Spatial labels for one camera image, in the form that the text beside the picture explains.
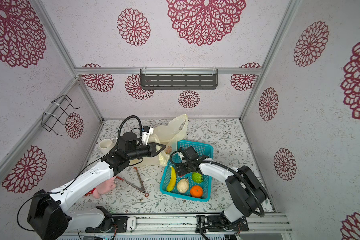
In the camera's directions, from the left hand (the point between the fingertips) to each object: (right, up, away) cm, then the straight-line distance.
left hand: (165, 148), depth 74 cm
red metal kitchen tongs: (-14, -24, +9) cm, 29 cm away
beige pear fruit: (+9, -21, +7) cm, 24 cm away
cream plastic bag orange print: (0, +6, +21) cm, 21 cm away
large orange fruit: (+16, -24, +6) cm, 29 cm away
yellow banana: (+3, -20, +12) cm, 23 cm away
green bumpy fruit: (+17, -17, +9) cm, 26 cm away
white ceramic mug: (-42, 0, +28) cm, 51 cm away
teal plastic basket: (+22, -2, +21) cm, 30 cm away
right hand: (+8, -12, +15) cm, 21 cm away
